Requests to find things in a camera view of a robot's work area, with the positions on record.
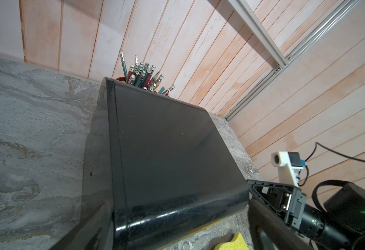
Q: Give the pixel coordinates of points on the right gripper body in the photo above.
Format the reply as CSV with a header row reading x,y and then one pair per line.
x,y
290,205

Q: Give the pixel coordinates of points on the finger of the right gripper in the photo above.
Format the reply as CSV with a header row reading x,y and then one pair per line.
x,y
264,192

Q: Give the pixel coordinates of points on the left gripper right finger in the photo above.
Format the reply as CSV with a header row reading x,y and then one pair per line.
x,y
268,232

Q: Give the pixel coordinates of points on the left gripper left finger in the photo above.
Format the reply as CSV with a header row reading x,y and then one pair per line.
x,y
90,234

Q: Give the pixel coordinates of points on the yellow sponge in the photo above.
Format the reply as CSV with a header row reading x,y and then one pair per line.
x,y
236,243

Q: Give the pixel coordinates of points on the black drawer cabinet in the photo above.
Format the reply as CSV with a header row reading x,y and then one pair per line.
x,y
161,165

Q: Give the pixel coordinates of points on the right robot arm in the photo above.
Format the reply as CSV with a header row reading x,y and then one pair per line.
x,y
279,217

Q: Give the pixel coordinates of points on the red pencil cup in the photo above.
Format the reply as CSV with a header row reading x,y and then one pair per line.
x,y
122,79

